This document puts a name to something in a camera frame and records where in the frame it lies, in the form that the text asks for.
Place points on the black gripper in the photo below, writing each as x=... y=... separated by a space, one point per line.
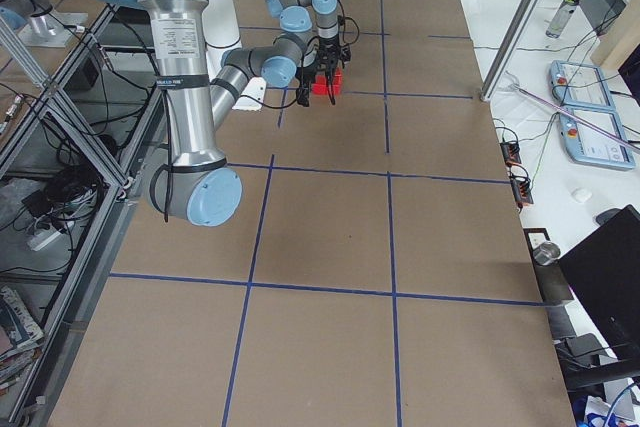
x=330 y=53
x=308 y=68

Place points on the red block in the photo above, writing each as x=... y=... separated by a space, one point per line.
x=319 y=85
x=335 y=78
x=336 y=88

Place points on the plastic bottle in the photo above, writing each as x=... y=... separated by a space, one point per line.
x=561 y=18

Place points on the upper teach pendant tablet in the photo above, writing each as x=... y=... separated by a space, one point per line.
x=578 y=84

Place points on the teach pendant tablet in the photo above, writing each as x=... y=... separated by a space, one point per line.
x=584 y=146
x=578 y=84

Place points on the lower teach pendant tablet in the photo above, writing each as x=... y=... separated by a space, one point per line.
x=584 y=146

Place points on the metal cup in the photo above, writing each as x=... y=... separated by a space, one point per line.
x=546 y=253

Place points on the white power strip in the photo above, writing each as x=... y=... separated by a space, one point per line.
x=42 y=238

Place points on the black laptop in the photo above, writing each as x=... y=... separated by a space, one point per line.
x=603 y=272

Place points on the stack of books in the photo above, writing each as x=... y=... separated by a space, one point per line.
x=21 y=337

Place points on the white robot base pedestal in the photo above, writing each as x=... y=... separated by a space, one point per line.
x=221 y=34

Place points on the aluminium frame post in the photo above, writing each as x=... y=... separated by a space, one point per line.
x=507 y=48

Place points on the aluminium table frame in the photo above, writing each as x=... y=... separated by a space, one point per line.
x=81 y=113

